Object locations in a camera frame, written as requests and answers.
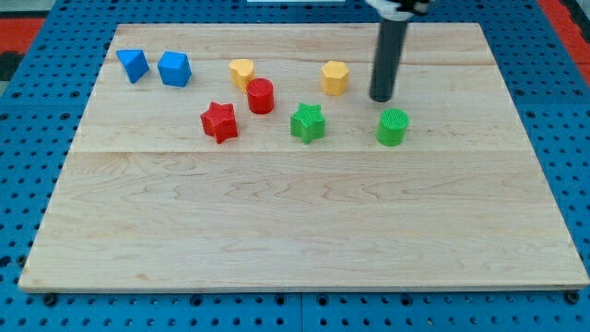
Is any yellow hexagon block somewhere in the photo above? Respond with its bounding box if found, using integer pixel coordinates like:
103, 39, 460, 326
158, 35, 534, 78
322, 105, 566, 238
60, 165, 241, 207
321, 61, 349, 96

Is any green cylinder block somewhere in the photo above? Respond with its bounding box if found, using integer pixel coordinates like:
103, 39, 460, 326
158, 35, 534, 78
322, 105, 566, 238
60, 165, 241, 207
376, 108, 409, 147

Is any light wooden board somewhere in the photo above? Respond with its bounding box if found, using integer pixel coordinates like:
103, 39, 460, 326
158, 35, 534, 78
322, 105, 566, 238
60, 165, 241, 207
19, 23, 589, 293

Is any blue triangular prism block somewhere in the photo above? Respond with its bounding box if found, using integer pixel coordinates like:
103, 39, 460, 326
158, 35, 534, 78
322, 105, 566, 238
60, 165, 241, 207
115, 49, 149, 84

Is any blue cube block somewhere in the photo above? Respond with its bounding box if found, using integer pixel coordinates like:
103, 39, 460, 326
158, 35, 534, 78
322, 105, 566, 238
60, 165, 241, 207
158, 51, 192, 88

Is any yellow heart block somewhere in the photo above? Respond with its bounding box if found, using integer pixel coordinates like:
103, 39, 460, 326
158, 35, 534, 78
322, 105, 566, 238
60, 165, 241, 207
229, 58, 254, 92

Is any green star block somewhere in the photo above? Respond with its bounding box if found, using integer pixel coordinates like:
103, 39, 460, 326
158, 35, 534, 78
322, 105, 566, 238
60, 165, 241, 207
290, 103, 325, 144

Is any red cylinder block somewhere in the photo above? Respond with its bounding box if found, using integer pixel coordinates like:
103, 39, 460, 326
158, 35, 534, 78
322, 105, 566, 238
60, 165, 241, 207
246, 78, 275, 114

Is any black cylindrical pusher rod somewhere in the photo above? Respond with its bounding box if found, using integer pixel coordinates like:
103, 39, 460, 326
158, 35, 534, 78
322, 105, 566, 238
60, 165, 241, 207
369, 18, 407, 102

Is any red star block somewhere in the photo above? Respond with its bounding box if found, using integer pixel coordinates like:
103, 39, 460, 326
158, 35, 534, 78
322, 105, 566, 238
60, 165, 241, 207
200, 101, 238, 144

